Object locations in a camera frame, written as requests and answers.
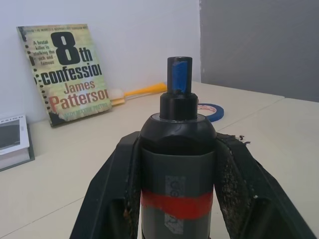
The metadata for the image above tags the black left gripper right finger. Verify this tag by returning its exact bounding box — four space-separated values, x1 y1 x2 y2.
209 132 318 239

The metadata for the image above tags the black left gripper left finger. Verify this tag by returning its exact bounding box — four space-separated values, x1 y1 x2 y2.
70 131 145 239

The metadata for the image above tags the blue masking tape roll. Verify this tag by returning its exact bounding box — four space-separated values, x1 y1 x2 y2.
196 102 225 122

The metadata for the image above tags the white and grey hardcover book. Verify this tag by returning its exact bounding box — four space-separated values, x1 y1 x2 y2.
0 114 35 172

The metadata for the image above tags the grey partition panel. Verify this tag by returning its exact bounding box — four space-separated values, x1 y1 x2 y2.
199 0 319 103

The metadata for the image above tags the yellow handled sponge brush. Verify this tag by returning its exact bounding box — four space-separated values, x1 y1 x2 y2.
109 82 168 107

